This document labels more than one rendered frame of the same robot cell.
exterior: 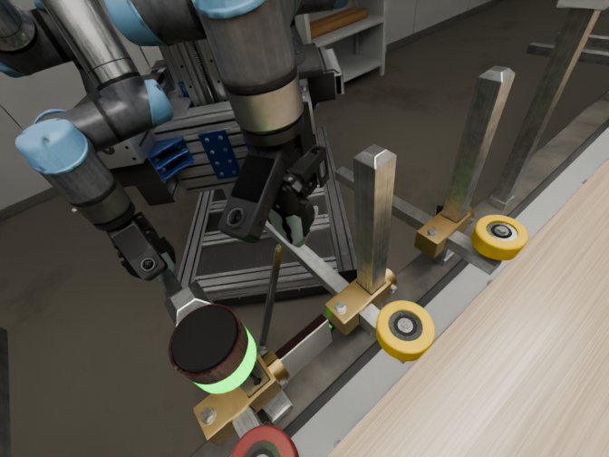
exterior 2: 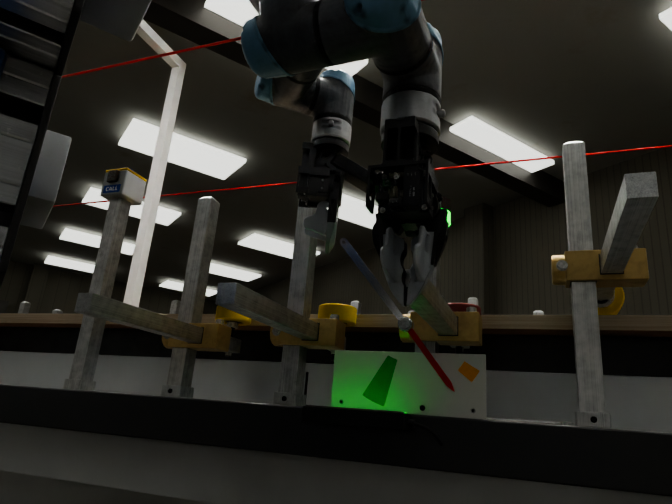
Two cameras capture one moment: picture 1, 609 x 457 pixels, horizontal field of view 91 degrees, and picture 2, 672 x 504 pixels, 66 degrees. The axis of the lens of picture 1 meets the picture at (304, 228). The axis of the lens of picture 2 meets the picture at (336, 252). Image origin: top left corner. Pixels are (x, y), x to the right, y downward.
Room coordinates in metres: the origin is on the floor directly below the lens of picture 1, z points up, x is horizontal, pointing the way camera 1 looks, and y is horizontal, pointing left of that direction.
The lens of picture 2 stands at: (0.85, 0.72, 0.68)
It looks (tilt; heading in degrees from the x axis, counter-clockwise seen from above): 18 degrees up; 232
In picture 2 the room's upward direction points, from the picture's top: 5 degrees clockwise
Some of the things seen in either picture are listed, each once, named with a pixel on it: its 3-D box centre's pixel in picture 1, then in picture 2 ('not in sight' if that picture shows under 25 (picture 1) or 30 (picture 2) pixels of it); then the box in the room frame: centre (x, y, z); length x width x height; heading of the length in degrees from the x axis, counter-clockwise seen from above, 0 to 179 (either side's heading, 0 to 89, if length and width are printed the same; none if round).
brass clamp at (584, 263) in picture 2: not in sight; (597, 269); (0.02, 0.36, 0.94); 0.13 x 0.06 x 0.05; 119
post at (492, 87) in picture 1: (459, 197); (192, 301); (0.40, -0.31, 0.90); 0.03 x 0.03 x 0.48; 29
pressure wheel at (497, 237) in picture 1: (492, 249); (231, 330); (0.30, -0.33, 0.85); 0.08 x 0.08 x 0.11
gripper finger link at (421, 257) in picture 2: not in sight; (417, 262); (0.43, 0.34, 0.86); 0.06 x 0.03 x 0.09; 29
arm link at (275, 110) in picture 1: (264, 101); (331, 137); (0.32, 0.01, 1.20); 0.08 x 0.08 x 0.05
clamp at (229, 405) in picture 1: (246, 394); (440, 329); (0.14, 0.14, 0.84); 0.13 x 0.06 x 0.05; 119
